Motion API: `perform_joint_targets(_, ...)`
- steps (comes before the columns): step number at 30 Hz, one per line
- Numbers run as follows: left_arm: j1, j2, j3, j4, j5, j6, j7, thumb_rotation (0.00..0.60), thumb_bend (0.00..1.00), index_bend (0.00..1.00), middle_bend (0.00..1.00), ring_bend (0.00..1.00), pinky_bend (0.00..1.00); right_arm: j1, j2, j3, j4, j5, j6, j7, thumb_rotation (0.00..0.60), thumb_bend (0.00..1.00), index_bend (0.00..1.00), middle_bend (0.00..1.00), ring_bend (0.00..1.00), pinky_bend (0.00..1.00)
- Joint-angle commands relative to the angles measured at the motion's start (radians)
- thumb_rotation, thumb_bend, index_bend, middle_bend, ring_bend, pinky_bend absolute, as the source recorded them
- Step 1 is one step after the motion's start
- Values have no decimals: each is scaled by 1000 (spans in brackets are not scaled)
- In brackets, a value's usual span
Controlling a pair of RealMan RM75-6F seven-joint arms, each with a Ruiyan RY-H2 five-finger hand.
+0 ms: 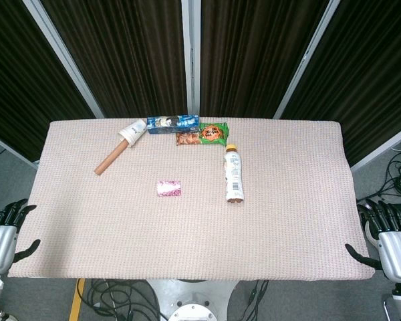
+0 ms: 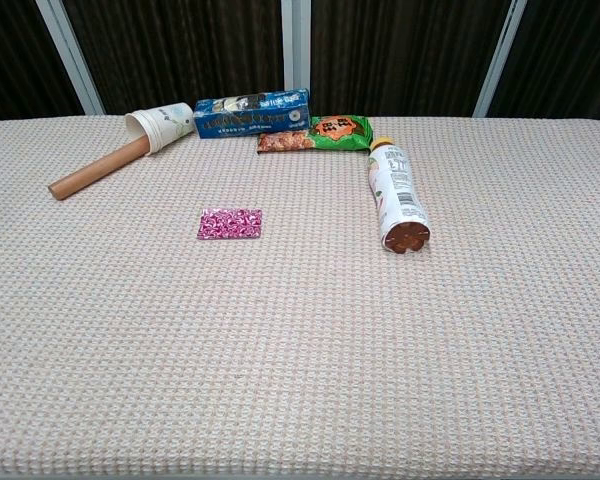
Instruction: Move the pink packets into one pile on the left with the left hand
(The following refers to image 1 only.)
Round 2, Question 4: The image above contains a brown snack packet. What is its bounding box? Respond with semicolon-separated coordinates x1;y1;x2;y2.
176;130;201;147

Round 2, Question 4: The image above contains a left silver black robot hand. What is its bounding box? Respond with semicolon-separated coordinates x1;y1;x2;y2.
0;199;41;276

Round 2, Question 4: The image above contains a white bottle orange cap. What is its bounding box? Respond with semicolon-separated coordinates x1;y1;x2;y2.
223;143;245;204

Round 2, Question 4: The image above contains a white grey robot base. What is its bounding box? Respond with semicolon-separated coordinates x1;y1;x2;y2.
146;279;238;321

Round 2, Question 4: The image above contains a black pleated curtain panel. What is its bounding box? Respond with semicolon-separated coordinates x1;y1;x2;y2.
280;0;401;167
200;0;330;118
39;0;188;118
0;0;98;161

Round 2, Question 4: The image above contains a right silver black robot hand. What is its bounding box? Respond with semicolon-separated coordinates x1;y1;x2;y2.
344;197;401;280

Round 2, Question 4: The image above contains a white paper cup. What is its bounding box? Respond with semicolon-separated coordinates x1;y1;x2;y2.
117;119;146;148

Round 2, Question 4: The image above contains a blue rectangular carton box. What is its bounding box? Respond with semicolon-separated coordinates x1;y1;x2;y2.
146;114;201;135

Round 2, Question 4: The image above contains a green snack packet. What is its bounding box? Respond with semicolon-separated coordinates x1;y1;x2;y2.
198;122;229;147

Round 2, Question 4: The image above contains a yellow floor tape strip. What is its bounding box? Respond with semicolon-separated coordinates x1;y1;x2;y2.
68;278;87;321

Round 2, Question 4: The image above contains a grey aluminium partition post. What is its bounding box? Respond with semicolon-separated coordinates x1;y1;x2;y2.
0;130;37;168
350;122;401;173
273;0;341;120
21;0;105;118
181;0;202;118

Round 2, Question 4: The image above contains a pink woven tablecloth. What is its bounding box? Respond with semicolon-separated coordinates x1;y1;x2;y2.
7;117;376;281

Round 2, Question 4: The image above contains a brown cylindrical stick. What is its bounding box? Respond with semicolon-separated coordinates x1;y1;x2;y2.
94;140;130;176

